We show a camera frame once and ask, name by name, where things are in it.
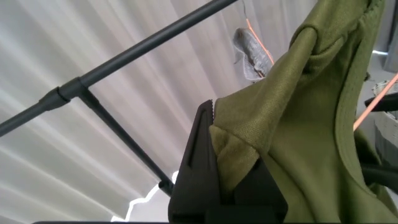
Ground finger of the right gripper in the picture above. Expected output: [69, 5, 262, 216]
[364, 92, 398, 112]

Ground white laundry basket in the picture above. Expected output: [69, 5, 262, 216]
[371, 80, 398, 166]

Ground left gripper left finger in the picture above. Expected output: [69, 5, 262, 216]
[168, 100, 223, 223]

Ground pale grey shorts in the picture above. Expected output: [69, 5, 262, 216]
[232, 27, 275, 83]

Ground green garment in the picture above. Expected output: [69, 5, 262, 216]
[209, 0, 398, 223]

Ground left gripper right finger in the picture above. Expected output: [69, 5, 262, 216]
[229, 158, 289, 223]

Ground black clothes rack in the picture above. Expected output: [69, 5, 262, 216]
[0, 0, 239, 197]

